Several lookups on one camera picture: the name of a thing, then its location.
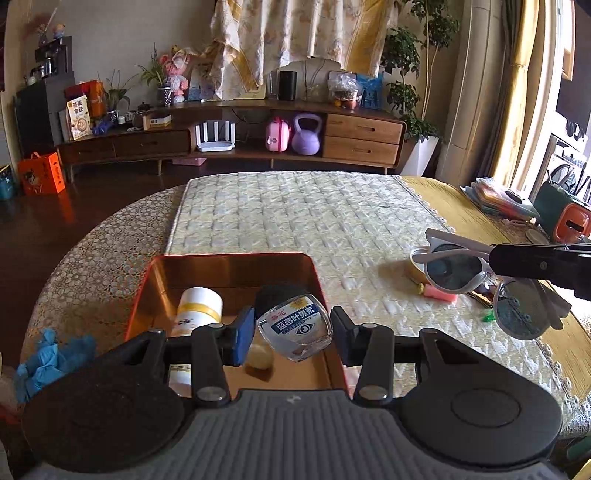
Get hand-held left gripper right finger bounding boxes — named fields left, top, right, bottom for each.
left=330, top=305, right=490, bottom=409

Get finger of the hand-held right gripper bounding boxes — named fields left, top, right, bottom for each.
left=489, top=244, right=576, bottom=283

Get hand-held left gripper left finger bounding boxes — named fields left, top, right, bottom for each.
left=99, top=307, right=257, bottom=409

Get grey round sunglasses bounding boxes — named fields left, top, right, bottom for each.
left=492, top=276, right=573, bottom=341

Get red metal tin box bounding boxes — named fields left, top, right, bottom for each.
left=124, top=252, right=347, bottom=398

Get white frame sunglasses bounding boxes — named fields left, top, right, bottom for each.
left=410, top=227, right=504, bottom=296

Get pink eraser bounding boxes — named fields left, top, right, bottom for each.
left=425, top=285, right=459, bottom=304

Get small cream round object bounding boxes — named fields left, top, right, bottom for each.
left=244, top=344, right=273, bottom=370

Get white bottle yellow band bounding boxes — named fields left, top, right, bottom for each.
left=167, top=286, right=225, bottom=394

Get dark green container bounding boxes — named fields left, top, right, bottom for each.
left=533, top=181, right=591, bottom=244

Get yellow table runner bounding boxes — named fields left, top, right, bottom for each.
left=399, top=175, right=591, bottom=439

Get cream quilted mat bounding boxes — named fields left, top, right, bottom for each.
left=165, top=172, right=561, bottom=409

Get white planter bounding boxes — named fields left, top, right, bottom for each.
left=401, top=136, right=440, bottom=178

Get yellow curtain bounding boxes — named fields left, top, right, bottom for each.
left=489, top=0, right=565, bottom=191

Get light wood drawer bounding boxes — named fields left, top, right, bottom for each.
left=325, top=113, right=404, bottom=145
left=322, top=137, right=401, bottom=171

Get white router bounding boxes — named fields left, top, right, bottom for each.
left=194, top=121, right=236, bottom=153

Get purple kettlebell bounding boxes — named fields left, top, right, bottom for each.
left=291, top=114, right=323, bottom=155

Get pink toy case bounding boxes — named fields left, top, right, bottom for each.
left=265, top=116, right=293, bottom=152

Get crumpled blue gloves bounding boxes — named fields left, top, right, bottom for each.
left=16, top=329, right=98, bottom=403

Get dark wood drawer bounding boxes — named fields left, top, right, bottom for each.
left=61, top=138, right=116, bottom=163
left=115, top=132, right=191, bottom=158

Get wooden TV cabinet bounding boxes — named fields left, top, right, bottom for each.
left=56, top=98, right=408, bottom=176

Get white yellow carton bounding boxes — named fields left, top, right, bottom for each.
left=141, top=113, right=173, bottom=131

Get blue bag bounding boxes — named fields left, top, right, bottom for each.
left=358, top=73, right=384, bottom=110

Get tall green tree plant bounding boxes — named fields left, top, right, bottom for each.
left=381, top=0, right=461, bottom=139

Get clear plastic bag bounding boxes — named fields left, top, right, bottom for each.
left=327, top=72, right=361, bottom=110

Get black speaker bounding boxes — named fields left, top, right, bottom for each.
left=278, top=70, right=297, bottom=102

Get plant in patterned pot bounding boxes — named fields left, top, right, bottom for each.
left=137, top=50, right=174, bottom=108

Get orange gift box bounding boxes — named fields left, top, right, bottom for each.
left=18, top=152, right=66, bottom=197

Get cream fan-shaped board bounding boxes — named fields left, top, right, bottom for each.
left=270, top=56, right=345, bottom=100

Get pink doll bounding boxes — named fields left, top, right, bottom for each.
left=159, top=45, right=200, bottom=103

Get snack box with bowl picture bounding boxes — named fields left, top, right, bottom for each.
left=66, top=97, right=93, bottom=142

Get leafy potted plant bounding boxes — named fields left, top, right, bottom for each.
left=99, top=69, right=135, bottom=112

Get teal bin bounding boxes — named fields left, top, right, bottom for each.
left=0, top=165, right=17, bottom=200

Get orange paper bag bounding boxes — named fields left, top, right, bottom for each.
left=65, top=80, right=106, bottom=119

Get floral hanging cloth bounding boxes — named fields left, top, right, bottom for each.
left=210, top=0, right=400, bottom=91

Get black cabinet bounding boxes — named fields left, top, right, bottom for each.
left=14, top=76, right=75, bottom=158

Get black coffee machine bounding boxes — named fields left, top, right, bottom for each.
left=30, top=37, right=75, bottom=80

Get dried flower vase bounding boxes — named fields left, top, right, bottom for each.
left=27, top=13, right=52, bottom=47

